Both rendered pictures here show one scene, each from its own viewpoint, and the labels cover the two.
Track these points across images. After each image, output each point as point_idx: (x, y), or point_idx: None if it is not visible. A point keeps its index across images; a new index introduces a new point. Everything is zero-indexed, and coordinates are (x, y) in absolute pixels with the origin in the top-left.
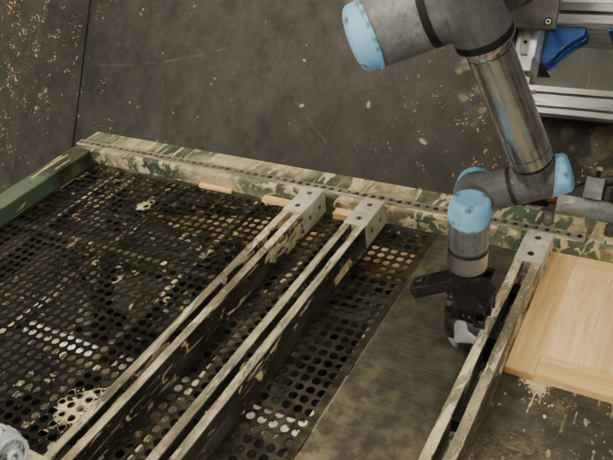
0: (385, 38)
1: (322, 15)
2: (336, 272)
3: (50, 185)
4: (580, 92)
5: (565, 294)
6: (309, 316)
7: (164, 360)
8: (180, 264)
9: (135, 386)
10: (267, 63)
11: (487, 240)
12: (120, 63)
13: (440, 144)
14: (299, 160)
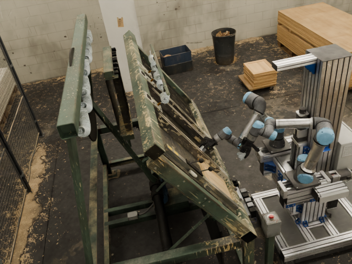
0: (249, 96)
1: (251, 157)
2: (197, 135)
3: (180, 93)
4: (266, 209)
5: (217, 177)
6: (187, 129)
7: (169, 99)
8: None
9: None
10: (230, 151)
11: (223, 136)
12: (210, 120)
13: None
14: None
